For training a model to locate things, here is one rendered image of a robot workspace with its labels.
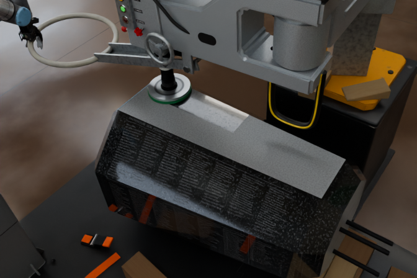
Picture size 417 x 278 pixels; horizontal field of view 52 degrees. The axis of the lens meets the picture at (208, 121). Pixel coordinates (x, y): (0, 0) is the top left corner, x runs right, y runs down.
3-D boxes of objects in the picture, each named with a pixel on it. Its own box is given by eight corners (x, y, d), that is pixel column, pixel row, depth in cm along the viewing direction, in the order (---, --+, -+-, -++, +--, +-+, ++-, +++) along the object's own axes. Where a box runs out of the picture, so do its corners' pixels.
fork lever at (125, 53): (218, 53, 192) (215, 43, 189) (193, 75, 181) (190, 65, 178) (117, 47, 233) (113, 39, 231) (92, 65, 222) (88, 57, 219)
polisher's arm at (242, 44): (327, 89, 171) (348, -29, 137) (304, 123, 157) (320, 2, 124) (180, 41, 203) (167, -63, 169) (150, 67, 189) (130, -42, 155)
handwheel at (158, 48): (187, 58, 181) (184, 28, 170) (174, 71, 175) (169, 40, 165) (160, 49, 187) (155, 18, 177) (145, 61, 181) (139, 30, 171)
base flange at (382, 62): (323, 36, 252) (324, 29, 249) (407, 62, 229) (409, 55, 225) (280, 79, 225) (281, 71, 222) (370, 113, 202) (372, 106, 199)
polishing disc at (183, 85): (145, 102, 206) (144, 100, 205) (151, 75, 221) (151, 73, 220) (188, 101, 204) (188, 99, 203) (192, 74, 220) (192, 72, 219)
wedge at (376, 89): (381, 85, 210) (383, 77, 207) (388, 98, 203) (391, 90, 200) (340, 89, 210) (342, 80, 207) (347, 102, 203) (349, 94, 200)
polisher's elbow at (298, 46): (286, 37, 166) (290, -9, 153) (332, 51, 158) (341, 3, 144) (262, 62, 155) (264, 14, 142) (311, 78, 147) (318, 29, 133)
